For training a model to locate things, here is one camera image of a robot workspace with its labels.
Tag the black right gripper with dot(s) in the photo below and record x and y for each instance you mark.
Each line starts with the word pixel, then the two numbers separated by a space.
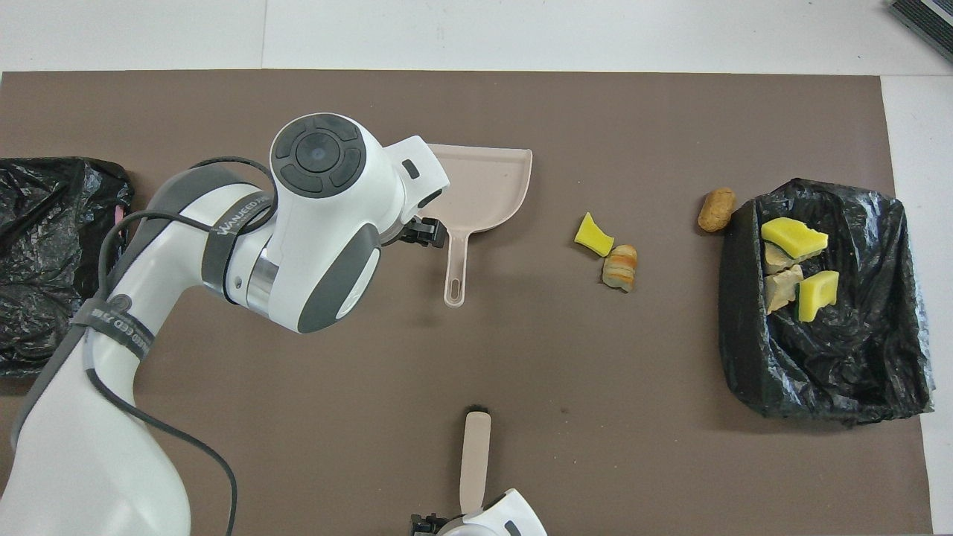
pixel 426 525

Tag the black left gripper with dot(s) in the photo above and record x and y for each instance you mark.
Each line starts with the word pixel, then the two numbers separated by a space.
pixel 413 232

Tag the beige plastic dustpan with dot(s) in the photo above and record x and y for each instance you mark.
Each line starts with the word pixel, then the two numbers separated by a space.
pixel 491 186

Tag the beige stone chunk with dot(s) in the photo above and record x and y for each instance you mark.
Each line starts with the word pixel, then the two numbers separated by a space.
pixel 782 290

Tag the notched yellow sponge piece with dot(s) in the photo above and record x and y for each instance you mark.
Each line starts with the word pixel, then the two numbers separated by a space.
pixel 793 238

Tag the blocky yellow sponge piece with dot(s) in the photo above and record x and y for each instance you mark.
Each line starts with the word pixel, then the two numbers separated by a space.
pixel 817 294

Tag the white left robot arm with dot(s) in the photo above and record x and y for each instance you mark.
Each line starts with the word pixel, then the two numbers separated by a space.
pixel 327 223

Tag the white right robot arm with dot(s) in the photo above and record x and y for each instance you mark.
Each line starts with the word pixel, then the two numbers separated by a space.
pixel 506 514

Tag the black bag lined bin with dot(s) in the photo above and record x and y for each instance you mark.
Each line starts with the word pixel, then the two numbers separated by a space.
pixel 856 357
pixel 45 223

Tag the small yellow sponge piece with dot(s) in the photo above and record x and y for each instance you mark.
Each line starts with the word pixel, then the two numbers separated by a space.
pixel 592 237

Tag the striped croissant bread piece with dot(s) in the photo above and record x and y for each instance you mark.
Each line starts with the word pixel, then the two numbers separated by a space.
pixel 620 269

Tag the brown table mat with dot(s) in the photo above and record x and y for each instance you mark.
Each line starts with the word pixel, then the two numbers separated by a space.
pixel 595 372

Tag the brown bread roll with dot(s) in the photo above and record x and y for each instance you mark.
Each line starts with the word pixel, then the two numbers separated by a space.
pixel 716 210

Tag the dark ribbed panel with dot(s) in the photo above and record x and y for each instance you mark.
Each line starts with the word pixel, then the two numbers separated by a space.
pixel 931 22

